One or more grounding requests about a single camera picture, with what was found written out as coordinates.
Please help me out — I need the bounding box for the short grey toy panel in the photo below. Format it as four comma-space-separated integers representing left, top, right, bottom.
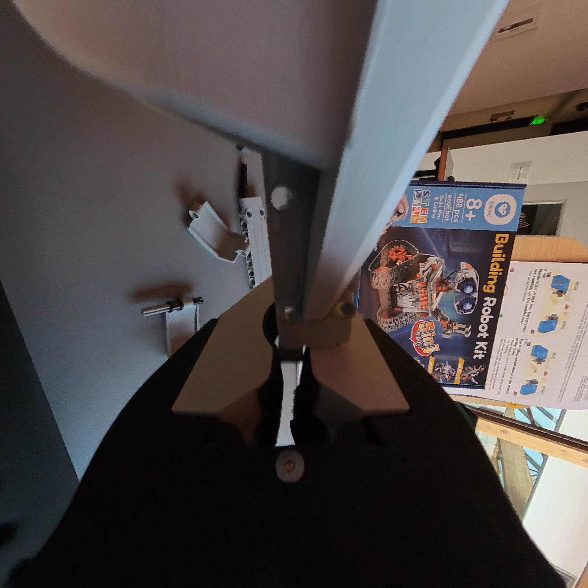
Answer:
163, 307, 201, 360

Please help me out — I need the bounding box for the curved grey toy panel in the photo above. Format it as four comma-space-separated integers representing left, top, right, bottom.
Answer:
186, 201, 251, 263

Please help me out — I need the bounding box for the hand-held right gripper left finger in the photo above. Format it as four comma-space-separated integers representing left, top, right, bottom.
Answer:
172, 276, 277, 444

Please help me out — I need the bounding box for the long grey toy panel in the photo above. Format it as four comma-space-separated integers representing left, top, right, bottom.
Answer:
236, 147, 273, 288

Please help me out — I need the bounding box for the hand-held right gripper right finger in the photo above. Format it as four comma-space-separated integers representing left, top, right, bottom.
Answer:
296, 316, 410, 444

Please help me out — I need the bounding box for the grey desk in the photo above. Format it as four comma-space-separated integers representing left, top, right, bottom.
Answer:
0, 0, 368, 488

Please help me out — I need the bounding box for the grey toy beam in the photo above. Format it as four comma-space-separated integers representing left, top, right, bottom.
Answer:
262, 152, 322, 350

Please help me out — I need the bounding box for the white printed task sheet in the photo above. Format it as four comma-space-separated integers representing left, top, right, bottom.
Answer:
492, 261, 588, 410

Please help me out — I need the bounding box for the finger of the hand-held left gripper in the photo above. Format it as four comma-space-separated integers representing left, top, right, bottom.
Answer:
14, 0, 508, 321

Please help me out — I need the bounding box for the grey axle with black pin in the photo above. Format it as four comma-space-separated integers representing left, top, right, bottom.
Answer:
141, 297, 204, 317

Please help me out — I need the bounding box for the blue toy robot box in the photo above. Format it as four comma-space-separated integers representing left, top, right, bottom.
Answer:
357, 183, 526, 390

